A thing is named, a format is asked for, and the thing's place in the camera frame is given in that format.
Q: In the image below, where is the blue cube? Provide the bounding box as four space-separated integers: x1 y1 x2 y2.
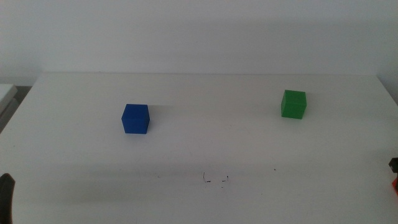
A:
121 103 150 135

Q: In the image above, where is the green cube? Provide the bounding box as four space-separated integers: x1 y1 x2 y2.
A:
280 90 307 120

